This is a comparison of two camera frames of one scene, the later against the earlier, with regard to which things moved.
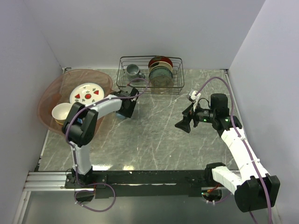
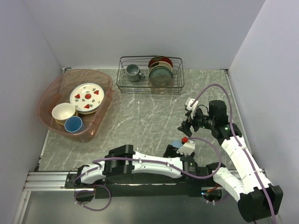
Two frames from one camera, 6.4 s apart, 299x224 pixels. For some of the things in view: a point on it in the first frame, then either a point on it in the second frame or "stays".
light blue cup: (120, 116) -> (177, 143)
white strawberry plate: (86, 93) stays
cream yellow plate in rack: (160, 64) stays
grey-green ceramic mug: (132, 72) stays
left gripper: (128, 112) -> (172, 151)
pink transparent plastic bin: (57, 91) stays
